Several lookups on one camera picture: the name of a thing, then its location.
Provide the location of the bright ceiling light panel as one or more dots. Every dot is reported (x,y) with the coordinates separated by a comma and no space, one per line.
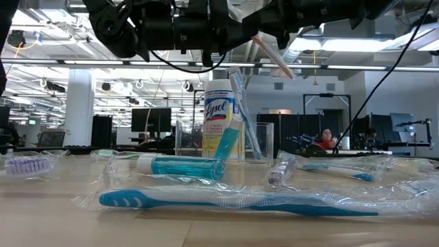
(343,44)

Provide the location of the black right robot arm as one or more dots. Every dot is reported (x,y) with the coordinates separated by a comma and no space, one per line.
(377,7)

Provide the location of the black mesh office chair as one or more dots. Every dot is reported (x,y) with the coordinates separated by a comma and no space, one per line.
(50,139)

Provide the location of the dark room divider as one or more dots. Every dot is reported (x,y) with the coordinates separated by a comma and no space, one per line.
(291,127)

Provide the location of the green toothbrush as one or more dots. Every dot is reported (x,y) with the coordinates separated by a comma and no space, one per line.
(116,155)

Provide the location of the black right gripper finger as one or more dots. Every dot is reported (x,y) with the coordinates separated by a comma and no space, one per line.
(264,19)
(269,30)

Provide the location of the white yellow Lysol wipes canister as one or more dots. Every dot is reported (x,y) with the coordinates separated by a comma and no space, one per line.
(219,103)

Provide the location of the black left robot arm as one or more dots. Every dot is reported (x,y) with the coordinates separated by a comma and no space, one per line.
(113,32)

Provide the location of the black ceiling camera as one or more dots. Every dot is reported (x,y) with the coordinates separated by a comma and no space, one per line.
(16,38)

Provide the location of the white square pillar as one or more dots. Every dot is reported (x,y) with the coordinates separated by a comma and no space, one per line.
(79,109)

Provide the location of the black gantry frame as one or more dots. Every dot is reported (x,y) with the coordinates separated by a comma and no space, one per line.
(326,95)

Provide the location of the black boom stand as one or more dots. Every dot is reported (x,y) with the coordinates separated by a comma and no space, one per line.
(428,132)

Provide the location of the person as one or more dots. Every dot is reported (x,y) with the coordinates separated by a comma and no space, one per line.
(327,135)

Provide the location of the teal mouthwash bottle white cap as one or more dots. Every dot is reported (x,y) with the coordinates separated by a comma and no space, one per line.
(185,167)
(226,140)

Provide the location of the purple toothbrush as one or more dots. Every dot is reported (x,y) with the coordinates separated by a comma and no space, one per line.
(279,173)
(27,166)

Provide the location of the clear acrylic organizer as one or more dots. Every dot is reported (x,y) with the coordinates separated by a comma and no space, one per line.
(267,137)

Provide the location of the black tall cabinet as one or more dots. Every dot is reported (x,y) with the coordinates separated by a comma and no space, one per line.
(101,132)

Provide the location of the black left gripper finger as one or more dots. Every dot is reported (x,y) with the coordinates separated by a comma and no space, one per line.
(233,30)
(229,43)

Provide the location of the black computer monitor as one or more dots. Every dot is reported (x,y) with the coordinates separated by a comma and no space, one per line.
(4,116)
(151,120)

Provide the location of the white cup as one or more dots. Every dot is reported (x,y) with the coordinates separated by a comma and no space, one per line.
(345,143)

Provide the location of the black aluminium table frame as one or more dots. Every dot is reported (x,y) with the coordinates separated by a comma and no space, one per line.
(85,150)

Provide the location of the long linear ceiling light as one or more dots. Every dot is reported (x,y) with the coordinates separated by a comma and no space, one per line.
(96,62)

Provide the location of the grey computer monitor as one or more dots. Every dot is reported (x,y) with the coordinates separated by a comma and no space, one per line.
(402,121)

